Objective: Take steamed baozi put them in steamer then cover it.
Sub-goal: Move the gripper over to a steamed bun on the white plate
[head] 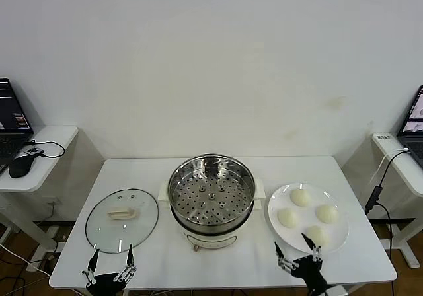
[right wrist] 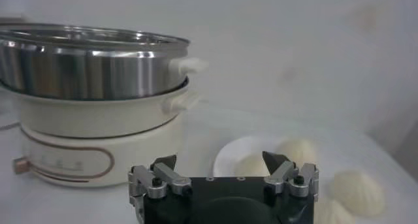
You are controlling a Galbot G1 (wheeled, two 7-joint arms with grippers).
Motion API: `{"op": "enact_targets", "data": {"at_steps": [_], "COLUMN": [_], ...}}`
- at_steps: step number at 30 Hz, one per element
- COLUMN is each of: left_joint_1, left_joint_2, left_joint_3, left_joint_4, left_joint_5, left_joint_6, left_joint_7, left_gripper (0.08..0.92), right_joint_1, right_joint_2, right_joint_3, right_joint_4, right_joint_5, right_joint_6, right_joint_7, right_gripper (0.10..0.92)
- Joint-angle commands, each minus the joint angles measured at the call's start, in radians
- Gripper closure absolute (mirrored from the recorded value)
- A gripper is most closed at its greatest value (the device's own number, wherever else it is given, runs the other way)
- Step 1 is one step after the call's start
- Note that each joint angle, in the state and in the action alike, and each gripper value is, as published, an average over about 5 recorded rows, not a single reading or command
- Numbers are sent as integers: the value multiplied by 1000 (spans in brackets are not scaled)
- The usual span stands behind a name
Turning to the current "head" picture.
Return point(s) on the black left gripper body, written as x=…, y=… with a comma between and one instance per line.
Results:
x=105, y=284

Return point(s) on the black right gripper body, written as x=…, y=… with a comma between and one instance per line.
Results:
x=312, y=273

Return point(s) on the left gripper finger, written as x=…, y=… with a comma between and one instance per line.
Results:
x=130, y=263
x=92, y=263

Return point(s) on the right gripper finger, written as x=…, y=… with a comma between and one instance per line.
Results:
x=315, y=251
x=282, y=259

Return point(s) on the white steamed baozi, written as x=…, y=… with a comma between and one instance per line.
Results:
x=287, y=218
x=319, y=233
x=328, y=213
x=300, y=197

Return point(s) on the round glass pot lid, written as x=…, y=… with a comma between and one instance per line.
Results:
x=99, y=230

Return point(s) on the stainless steel steamer basket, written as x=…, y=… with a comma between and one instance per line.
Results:
x=185, y=177

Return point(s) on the round white plate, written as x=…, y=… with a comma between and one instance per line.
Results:
x=281, y=236

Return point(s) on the white floor power strip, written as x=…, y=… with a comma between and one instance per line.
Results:
x=34, y=266

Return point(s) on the white electric cooker base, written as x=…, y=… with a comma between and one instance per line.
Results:
x=211, y=236

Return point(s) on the white side table with label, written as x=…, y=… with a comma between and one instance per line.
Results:
x=406, y=173

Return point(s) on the black computer mouse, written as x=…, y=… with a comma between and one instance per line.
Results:
x=20, y=167

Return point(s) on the white side table with mouse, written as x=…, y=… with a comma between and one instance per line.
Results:
x=56, y=137

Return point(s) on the white printed label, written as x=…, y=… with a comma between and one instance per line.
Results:
x=383, y=137

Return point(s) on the black laptop with pink screen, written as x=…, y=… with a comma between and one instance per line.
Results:
x=413, y=117

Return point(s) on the black laptop with dark screen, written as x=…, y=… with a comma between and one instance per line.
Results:
x=10, y=111

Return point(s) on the white wall socket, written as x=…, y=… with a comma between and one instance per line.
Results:
x=53, y=203

